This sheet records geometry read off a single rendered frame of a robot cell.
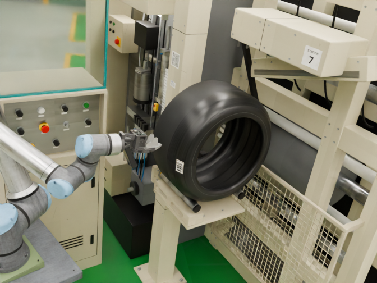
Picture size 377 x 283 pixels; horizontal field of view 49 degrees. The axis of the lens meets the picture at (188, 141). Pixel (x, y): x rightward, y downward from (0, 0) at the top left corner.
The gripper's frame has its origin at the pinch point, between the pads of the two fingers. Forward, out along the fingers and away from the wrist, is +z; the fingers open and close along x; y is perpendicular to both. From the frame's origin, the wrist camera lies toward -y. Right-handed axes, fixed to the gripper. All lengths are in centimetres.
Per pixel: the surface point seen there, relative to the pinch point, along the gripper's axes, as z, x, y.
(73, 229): -9, 59, -88
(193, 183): 15.5, -12.0, -13.9
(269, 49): 45, -5, 49
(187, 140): 7.9, -9.3, 7.4
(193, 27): 23, 26, 49
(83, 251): 0, 59, -107
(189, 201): 21.4, -5.7, -28.8
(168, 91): 23.1, 35.9, 12.6
